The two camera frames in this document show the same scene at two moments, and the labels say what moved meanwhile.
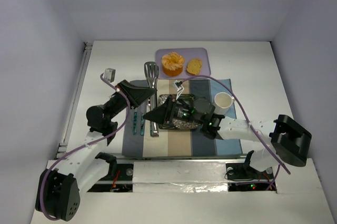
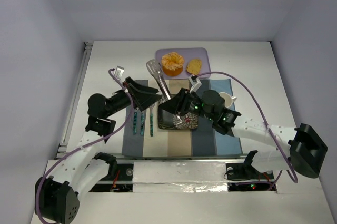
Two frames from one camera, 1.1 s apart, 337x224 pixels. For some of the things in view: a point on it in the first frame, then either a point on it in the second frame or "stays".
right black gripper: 169,111 to 181,101
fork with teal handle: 135,122 stays
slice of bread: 194,66 stays
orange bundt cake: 172,64 stays
